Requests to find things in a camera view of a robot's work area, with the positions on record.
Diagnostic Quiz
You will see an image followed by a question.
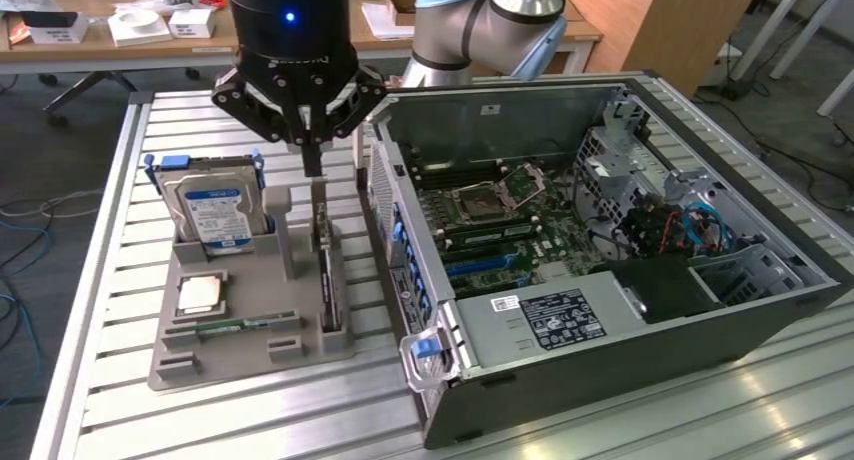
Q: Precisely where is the metal socket cover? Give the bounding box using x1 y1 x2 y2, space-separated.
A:
496 161 552 202

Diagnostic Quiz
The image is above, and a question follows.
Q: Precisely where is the small metal disk bay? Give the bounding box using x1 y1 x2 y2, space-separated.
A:
686 244 806 306

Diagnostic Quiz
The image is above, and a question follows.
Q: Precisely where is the grey case latch, blue tab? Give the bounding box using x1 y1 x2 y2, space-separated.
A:
397 326 463 394

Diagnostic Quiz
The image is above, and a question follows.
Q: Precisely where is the grey power supply unit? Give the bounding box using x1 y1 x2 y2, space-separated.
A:
452 272 650 372

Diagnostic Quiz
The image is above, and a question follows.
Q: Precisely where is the tall metal disk bay cage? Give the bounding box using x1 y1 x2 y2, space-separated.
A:
571 92 672 219

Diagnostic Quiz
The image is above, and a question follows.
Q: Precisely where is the green RAM stick, bare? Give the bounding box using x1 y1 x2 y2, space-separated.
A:
164 309 299 337

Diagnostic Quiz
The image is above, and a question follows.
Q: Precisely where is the black plastic air shroud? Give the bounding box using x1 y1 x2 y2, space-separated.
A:
603 257 726 326

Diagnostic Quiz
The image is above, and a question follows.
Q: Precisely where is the Nvidia graphics card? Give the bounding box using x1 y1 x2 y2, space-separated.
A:
308 176 339 334

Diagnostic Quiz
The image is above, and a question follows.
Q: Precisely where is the CPU socket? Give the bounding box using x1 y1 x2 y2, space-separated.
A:
451 182 516 222

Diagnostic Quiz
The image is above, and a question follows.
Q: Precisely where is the stack of white paper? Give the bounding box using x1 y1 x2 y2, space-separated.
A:
361 2 419 42

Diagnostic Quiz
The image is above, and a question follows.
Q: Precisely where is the blue expansion slot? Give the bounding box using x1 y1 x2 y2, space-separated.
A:
443 253 523 277

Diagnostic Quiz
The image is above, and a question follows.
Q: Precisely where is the wooden cabinet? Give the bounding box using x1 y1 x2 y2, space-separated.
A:
563 0 766 99

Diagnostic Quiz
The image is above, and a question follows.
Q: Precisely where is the white box with black foam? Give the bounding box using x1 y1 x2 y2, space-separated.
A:
17 9 92 45

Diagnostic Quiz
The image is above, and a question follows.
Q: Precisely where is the green RAM stick with label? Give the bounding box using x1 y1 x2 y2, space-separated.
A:
441 222 543 247

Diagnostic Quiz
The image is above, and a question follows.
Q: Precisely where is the silver CPU chip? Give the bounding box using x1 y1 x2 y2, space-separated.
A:
174 275 225 315

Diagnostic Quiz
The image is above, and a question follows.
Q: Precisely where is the grey plastic parts rack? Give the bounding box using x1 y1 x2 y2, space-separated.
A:
145 185 359 392

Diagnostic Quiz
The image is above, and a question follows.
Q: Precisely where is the black office chair base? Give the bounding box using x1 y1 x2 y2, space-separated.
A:
40 67 203 127

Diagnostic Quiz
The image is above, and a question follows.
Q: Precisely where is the green Dell motherboard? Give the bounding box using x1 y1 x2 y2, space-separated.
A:
399 152 605 301

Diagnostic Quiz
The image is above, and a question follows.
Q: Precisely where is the small white labelled box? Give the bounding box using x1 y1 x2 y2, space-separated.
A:
165 8 219 40

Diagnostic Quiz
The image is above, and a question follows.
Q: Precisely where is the black open PC case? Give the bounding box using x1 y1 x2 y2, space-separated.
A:
351 69 843 451

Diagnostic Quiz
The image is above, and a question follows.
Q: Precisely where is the blue data wire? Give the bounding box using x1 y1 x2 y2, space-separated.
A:
678 199 736 257

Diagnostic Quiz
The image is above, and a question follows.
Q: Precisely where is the hard disk in blue caddy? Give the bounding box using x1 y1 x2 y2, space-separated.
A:
141 148 276 257

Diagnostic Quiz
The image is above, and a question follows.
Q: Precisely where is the white box with round hollow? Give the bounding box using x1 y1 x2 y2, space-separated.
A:
105 7 173 49

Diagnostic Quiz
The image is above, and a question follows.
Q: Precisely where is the black floor power strip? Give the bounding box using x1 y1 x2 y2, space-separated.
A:
716 77 755 101

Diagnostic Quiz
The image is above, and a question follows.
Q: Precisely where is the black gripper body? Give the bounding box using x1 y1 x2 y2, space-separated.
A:
223 0 363 145

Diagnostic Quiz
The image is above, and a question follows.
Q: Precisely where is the black power connector bundle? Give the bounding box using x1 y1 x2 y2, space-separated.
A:
616 204 688 259

